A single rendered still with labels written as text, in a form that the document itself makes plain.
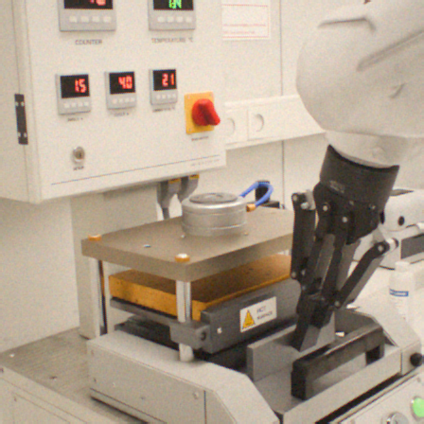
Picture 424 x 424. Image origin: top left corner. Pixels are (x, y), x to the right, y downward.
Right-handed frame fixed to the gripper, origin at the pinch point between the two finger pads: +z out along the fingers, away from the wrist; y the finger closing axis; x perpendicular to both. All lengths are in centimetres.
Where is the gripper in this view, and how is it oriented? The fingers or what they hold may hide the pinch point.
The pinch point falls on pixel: (310, 320)
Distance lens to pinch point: 86.2
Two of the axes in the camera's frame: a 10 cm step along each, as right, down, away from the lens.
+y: 6.8, 4.5, -5.8
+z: -2.1, 8.8, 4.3
